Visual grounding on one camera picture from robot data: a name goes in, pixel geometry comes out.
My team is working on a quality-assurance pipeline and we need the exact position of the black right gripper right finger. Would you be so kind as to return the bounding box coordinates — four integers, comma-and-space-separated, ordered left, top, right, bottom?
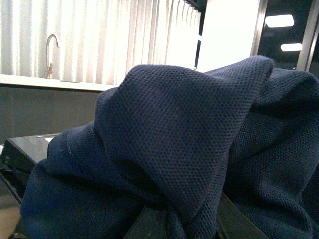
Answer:
216, 193, 268, 239

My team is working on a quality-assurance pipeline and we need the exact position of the black table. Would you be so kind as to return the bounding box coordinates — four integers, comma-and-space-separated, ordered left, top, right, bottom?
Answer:
0, 134, 57, 203

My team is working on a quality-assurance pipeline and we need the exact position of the curved metal faucet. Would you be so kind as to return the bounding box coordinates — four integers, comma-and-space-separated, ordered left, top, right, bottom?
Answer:
45, 33, 60, 79

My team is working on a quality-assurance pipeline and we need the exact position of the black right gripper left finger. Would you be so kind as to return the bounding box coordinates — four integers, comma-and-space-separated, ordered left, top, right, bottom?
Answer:
126, 207, 168, 239

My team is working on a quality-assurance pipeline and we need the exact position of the navy blue knit garment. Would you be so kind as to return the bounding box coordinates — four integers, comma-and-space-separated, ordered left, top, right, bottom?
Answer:
20, 56, 319, 239

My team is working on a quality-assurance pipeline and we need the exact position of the white counter ledge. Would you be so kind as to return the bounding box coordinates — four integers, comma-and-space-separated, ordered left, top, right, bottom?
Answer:
0, 74, 116, 92

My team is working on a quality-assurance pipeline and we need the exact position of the white pleated curtain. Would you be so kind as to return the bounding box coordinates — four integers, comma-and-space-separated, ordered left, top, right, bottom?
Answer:
0, 0, 201, 85

